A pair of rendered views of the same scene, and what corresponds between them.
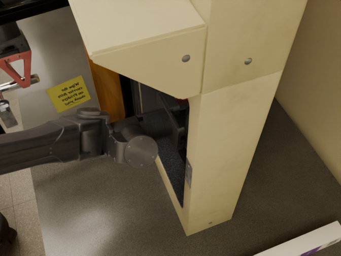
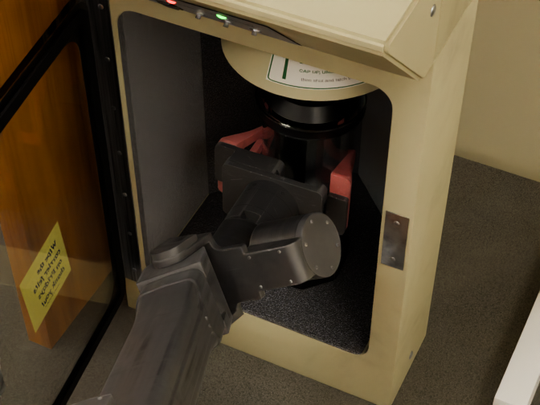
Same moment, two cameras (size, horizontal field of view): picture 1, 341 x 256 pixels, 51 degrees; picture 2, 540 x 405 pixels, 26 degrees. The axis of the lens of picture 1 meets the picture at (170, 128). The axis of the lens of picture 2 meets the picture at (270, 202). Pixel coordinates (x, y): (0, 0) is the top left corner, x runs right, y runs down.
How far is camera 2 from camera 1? 0.61 m
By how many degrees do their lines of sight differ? 28
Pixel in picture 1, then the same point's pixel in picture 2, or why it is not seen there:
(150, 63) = (415, 32)
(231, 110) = (447, 76)
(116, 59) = (399, 40)
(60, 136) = (201, 293)
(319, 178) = (485, 186)
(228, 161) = (437, 183)
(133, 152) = (313, 250)
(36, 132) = (165, 307)
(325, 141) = not seen: hidden behind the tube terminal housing
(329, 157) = (467, 149)
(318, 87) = not seen: hidden behind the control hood
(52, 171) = not seen: outside the picture
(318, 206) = (521, 227)
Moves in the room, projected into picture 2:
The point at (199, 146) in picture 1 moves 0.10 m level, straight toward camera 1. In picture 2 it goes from (423, 162) to (504, 235)
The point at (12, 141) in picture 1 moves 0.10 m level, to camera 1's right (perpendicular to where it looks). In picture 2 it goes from (178, 324) to (278, 254)
